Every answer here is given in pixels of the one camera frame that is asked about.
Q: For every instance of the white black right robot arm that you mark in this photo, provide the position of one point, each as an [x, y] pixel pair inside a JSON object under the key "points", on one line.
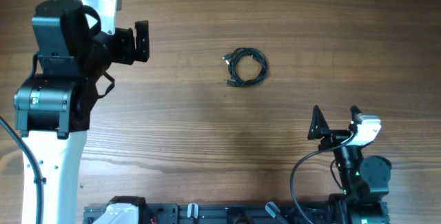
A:
{"points": [[364, 180]]}

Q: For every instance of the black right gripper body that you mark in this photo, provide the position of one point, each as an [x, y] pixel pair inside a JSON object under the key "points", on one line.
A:
{"points": [[337, 136]]}

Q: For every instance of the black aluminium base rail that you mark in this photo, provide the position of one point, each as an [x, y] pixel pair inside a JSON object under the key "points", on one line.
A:
{"points": [[326, 212]]}

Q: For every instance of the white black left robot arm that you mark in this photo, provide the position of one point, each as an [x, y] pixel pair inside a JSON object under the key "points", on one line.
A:
{"points": [[54, 104]]}

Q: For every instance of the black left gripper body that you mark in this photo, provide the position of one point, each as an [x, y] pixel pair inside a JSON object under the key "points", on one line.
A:
{"points": [[120, 49]]}

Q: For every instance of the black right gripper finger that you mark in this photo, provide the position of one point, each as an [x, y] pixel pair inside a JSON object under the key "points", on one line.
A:
{"points": [[356, 115], [319, 127]]}

